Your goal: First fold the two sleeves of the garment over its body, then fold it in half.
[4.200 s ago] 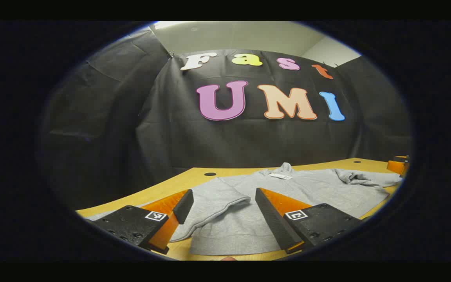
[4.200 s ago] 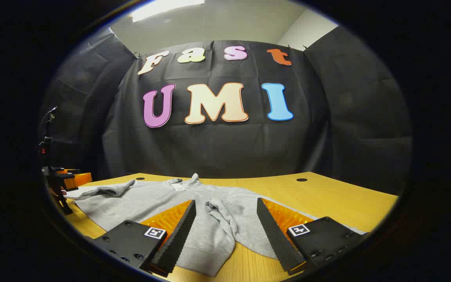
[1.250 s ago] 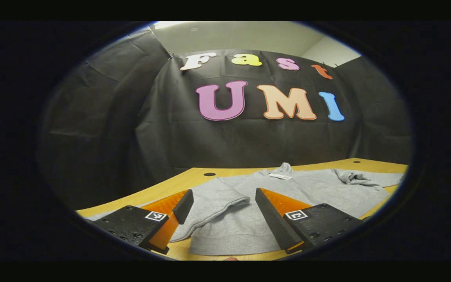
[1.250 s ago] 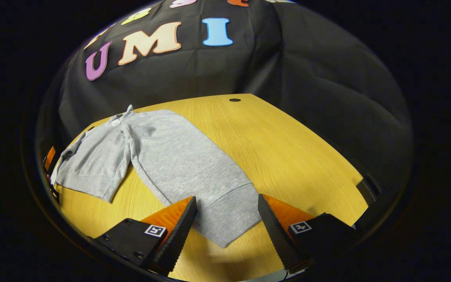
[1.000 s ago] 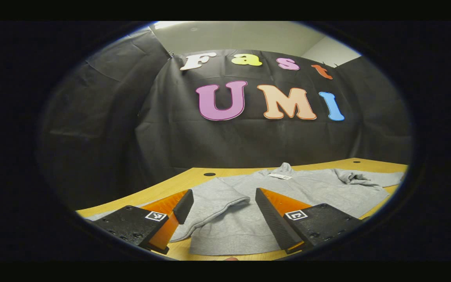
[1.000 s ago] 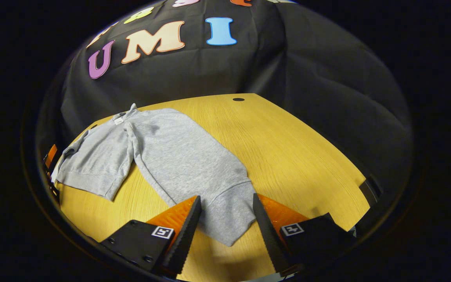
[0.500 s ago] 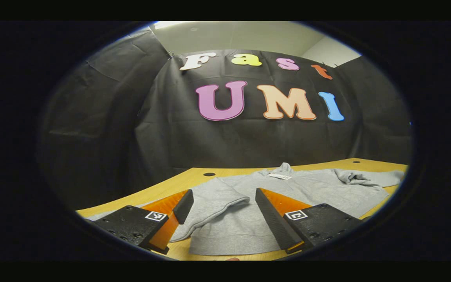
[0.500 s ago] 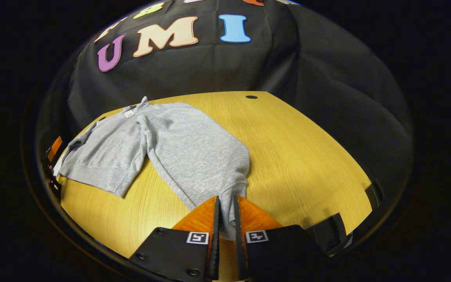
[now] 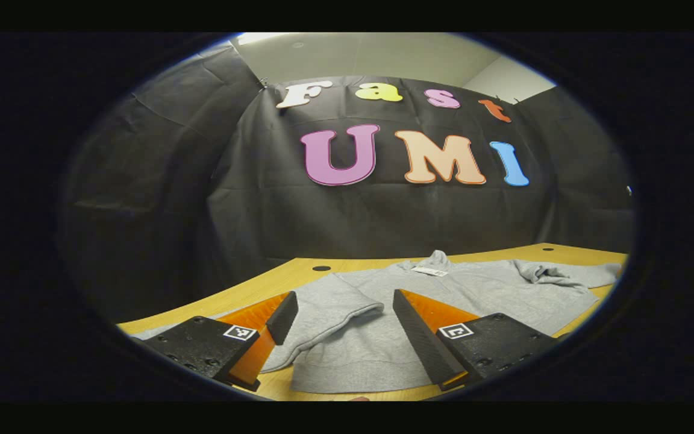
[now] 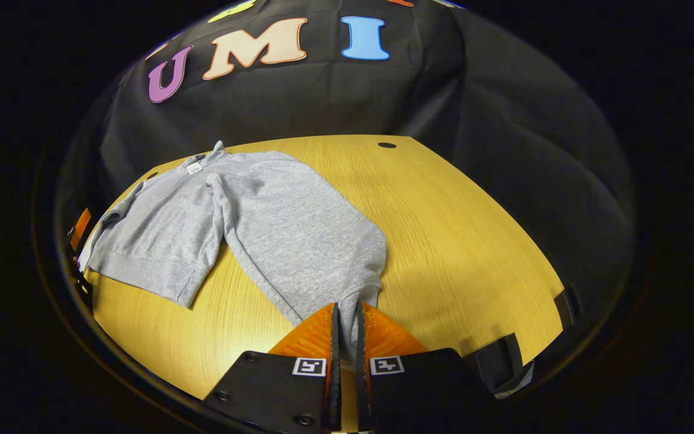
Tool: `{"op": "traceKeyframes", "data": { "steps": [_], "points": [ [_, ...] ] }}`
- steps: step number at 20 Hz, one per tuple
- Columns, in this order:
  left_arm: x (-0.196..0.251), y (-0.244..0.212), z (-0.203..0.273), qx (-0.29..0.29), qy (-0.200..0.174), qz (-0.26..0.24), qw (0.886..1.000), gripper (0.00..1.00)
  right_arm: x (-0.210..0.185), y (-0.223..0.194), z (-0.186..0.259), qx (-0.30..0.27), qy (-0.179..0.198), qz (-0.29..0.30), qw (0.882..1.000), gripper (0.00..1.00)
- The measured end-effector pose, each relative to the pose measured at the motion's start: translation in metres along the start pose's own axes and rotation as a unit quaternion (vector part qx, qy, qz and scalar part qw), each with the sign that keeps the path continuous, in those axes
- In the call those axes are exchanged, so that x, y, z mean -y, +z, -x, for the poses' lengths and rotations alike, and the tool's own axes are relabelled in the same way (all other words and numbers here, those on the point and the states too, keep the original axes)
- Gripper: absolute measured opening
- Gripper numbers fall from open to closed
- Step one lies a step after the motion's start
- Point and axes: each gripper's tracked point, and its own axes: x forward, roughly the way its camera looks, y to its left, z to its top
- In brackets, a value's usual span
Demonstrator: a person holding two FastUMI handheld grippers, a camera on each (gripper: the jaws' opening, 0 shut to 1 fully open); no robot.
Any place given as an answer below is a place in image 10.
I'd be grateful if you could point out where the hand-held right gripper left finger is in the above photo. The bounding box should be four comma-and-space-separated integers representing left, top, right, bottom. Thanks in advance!
202, 302, 343, 434

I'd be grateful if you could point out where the black backdrop cloth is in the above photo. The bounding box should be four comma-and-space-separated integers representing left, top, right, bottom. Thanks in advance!
58, 0, 636, 338

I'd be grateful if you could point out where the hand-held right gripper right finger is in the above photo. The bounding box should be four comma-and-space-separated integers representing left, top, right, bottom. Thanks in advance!
355, 301, 499, 434

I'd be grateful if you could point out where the grey sweatshirt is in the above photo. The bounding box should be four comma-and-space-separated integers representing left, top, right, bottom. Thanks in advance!
79, 140, 389, 362

